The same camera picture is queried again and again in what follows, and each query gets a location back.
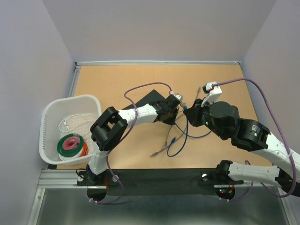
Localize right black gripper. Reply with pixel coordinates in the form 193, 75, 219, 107
184, 96, 228, 140

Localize light blue ethernet cable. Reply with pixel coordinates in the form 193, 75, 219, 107
166, 102, 189, 158

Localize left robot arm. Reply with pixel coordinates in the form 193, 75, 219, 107
87, 94, 182, 185

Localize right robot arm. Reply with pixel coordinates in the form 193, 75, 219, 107
184, 99, 300, 196

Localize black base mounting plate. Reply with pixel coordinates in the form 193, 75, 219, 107
77, 168, 243, 196

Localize white plastic basket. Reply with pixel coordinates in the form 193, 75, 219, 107
39, 95, 101, 165

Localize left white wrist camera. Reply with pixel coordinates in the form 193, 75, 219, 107
169, 90, 183, 102

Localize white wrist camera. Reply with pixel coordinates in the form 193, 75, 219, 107
169, 90, 183, 102
201, 82, 222, 107

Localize black network switch far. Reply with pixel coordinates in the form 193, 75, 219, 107
135, 90, 166, 108

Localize grey ethernet cable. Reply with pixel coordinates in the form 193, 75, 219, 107
150, 86, 202, 158

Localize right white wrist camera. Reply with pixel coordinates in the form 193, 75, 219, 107
201, 82, 222, 107

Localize white usb cable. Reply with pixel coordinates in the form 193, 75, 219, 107
58, 114, 94, 136

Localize coiled coloured cable spools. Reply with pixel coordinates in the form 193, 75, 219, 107
57, 133, 89, 161

